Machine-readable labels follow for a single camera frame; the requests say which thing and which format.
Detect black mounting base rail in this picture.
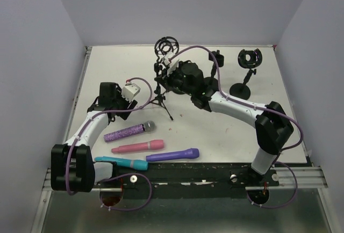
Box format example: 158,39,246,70
93,163,279,200

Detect pink microphone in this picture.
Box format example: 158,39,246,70
111,140,164,154

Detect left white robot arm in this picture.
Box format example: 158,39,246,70
51,82,140,194

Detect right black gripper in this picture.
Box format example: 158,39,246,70
156,63,195,96

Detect black round-base stand back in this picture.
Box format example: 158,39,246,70
204,50,224,91

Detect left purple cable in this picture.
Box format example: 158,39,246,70
65,77,154,213

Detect dark purple microphone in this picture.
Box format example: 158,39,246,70
146,148,199,162

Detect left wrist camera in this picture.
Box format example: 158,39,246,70
121,80,141,102

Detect black tripod shock-mount stand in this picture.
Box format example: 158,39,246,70
149,36,180,121

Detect aluminium extrusion rail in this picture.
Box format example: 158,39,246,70
42,166,328,191

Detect purple cable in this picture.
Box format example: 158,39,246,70
65,77,154,213
166,45,305,209

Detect teal microphone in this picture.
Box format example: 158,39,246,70
94,156,148,171

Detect black shock-mount round-base stand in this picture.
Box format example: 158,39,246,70
230,48,263,100

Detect silver purple glitter microphone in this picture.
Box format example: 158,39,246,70
103,121,156,143

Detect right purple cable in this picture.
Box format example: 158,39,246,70
166,45,305,209

